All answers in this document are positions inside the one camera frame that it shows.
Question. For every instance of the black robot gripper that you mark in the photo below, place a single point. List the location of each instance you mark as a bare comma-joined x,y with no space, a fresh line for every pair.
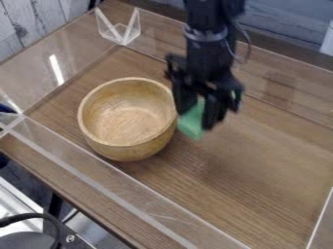
202,72

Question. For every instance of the green rectangular block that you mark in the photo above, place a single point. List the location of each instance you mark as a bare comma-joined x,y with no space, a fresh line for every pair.
190,121

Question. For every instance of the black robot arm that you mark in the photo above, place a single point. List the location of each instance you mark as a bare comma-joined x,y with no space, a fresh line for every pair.
210,15

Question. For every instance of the brown wooden bowl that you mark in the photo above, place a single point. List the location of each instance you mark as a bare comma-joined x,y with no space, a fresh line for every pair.
126,118

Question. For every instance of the blue object at left edge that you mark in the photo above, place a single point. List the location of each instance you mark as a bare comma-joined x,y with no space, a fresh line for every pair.
7,109

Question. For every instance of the black metal table leg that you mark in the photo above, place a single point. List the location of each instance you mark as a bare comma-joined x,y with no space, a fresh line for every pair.
55,206

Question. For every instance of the clear acrylic corner bracket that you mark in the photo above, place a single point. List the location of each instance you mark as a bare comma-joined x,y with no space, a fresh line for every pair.
120,33

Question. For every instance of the clear acrylic tray wall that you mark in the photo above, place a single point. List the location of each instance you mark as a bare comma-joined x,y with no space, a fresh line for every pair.
251,187

